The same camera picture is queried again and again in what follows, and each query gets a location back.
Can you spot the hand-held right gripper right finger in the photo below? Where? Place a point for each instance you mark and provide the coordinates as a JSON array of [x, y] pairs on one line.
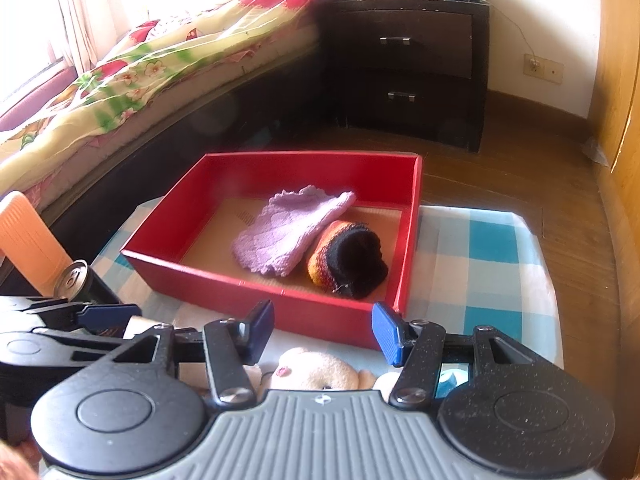
[[387, 332]]

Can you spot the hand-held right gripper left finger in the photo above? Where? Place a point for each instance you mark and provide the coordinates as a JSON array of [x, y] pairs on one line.
[[260, 332]]

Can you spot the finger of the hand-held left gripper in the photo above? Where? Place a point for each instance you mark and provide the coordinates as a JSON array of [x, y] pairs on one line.
[[85, 342], [107, 314]]

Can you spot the red cardboard box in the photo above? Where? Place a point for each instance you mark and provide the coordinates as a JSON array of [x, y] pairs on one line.
[[320, 317]]

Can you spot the white plush toy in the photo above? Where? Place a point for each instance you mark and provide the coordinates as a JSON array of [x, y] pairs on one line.
[[315, 367]]

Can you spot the green drink can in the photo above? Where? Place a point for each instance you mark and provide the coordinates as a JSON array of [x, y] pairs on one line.
[[71, 279]]

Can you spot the black orange striped knitted hat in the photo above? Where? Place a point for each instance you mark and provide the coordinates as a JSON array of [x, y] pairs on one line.
[[350, 262]]

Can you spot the purple knitted cloth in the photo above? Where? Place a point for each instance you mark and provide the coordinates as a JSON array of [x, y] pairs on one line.
[[285, 232]]

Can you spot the orange ribbed plastic cylinder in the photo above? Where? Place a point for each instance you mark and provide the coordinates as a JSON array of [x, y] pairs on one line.
[[27, 240]]

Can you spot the blue white checkered cloth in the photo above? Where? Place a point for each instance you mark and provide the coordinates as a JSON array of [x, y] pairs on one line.
[[480, 260]]

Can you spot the dark wooden bed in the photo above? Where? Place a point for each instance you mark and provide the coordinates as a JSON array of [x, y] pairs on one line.
[[165, 155]]

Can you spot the dark nightstand drawer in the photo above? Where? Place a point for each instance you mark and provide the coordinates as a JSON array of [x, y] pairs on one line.
[[400, 40], [400, 97]]

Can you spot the dark wooden nightstand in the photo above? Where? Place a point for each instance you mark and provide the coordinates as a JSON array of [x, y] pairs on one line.
[[480, 85]]

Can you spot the floral yellow blanket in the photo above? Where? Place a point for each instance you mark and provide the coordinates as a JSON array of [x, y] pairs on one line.
[[165, 55]]

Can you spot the sheer curtain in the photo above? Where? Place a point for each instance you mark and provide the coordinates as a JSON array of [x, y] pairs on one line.
[[85, 15]]

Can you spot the wooden wardrobe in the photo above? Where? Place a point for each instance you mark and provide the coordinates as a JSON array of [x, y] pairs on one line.
[[620, 85]]

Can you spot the wall power outlet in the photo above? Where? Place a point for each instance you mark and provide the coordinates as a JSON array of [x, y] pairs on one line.
[[542, 67]]

